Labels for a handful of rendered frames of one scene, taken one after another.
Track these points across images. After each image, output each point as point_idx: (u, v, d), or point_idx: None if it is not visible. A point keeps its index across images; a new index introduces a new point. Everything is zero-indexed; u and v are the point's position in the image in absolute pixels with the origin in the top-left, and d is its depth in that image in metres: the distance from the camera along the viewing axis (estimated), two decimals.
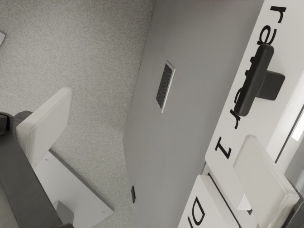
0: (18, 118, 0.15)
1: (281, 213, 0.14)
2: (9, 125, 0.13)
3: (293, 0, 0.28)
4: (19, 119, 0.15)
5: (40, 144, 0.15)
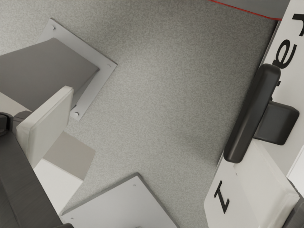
0: (18, 118, 0.15)
1: (281, 213, 0.14)
2: (9, 125, 0.13)
3: None
4: (19, 119, 0.15)
5: (40, 144, 0.15)
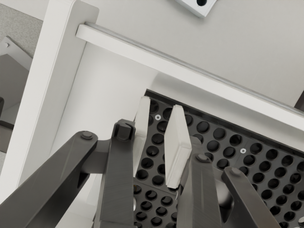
0: None
1: (177, 163, 0.16)
2: (131, 135, 0.15)
3: None
4: None
5: (141, 148, 0.17)
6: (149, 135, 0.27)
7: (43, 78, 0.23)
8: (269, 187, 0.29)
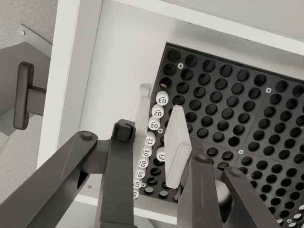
0: None
1: (177, 163, 0.16)
2: (131, 135, 0.15)
3: None
4: None
5: (141, 148, 0.17)
6: (173, 85, 0.28)
7: (68, 36, 0.24)
8: (298, 125, 0.29)
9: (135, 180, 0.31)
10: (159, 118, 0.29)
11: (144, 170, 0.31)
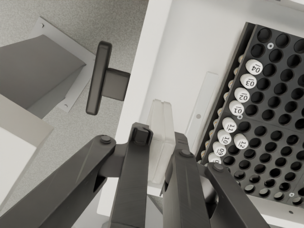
0: None
1: (161, 159, 0.16)
2: (149, 140, 0.15)
3: None
4: None
5: (156, 151, 0.17)
6: None
7: (162, 11, 0.22)
8: None
9: None
10: (240, 103, 0.27)
11: (220, 159, 0.29)
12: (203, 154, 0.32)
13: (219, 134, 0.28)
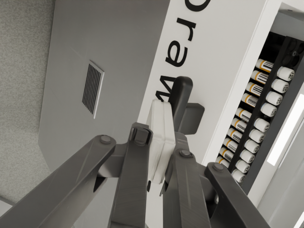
0: None
1: (161, 159, 0.16)
2: (148, 140, 0.15)
3: (204, 16, 0.24)
4: None
5: (155, 151, 0.17)
6: None
7: (261, 42, 0.21)
8: None
9: (247, 166, 0.33)
10: (270, 105, 0.31)
11: (251, 154, 0.33)
12: (224, 152, 0.35)
13: (254, 135, 0.31)
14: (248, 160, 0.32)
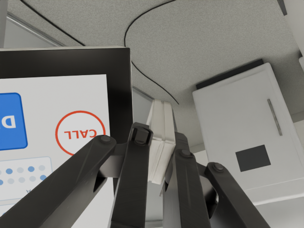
0: None
1: (161, 159, 0.16)
2: (149, 140, 0.15)
3: None
4: None
5: (156, 151, 0.17)
6: None
7: None
8: None
9: None
10: None
11: None
12: None
13: None
14: None
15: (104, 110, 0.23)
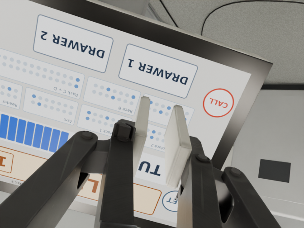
0: None
1: (177, 163, 0.16)
2: (131, 135, 0.15)
3: None
4: None
5: (141, 148, 0.17)
6: None
7: None
8: None
9: None
10: None
11: None
12: None
13: None
14: None
15: (239, 94, 0.36)
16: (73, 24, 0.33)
